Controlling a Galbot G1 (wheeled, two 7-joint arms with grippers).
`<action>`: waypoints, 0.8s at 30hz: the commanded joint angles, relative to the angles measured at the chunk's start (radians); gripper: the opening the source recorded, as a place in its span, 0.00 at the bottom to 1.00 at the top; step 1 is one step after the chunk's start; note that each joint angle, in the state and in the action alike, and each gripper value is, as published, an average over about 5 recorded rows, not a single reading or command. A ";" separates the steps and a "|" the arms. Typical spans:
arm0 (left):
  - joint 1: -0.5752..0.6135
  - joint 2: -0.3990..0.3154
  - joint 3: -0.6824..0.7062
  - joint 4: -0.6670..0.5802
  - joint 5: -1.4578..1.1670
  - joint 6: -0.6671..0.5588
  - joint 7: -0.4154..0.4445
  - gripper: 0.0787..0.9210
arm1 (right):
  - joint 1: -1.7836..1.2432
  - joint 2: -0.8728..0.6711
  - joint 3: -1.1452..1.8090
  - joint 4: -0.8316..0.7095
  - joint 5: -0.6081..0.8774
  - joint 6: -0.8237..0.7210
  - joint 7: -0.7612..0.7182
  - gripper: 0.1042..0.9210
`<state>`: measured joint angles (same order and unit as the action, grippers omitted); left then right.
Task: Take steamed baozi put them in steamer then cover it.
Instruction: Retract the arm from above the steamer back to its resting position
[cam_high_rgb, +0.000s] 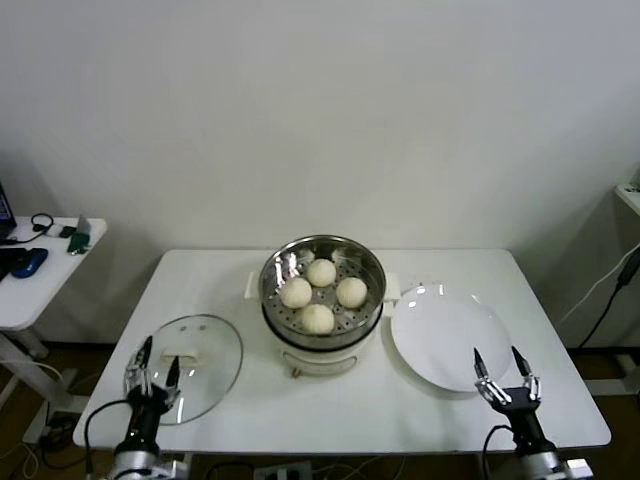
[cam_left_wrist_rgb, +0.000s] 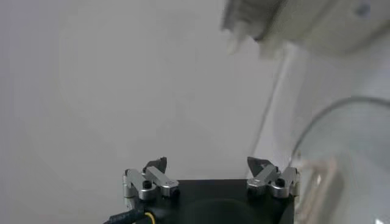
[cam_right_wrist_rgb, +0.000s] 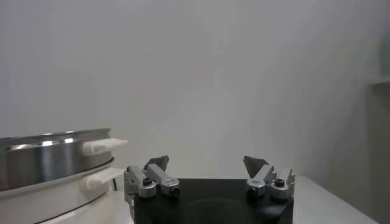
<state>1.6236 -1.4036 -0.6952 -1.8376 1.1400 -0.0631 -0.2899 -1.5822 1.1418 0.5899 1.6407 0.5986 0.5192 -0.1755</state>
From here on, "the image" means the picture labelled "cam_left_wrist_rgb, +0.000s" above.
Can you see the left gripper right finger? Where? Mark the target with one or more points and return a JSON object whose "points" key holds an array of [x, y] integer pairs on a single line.
{"points": [[271, 181]]}

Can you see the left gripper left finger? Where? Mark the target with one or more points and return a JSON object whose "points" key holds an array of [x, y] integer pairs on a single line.
{"points": [[149, 184]]}

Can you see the white electric cooker base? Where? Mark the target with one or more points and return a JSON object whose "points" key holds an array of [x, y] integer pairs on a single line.
{"points": [[304, 27]]}

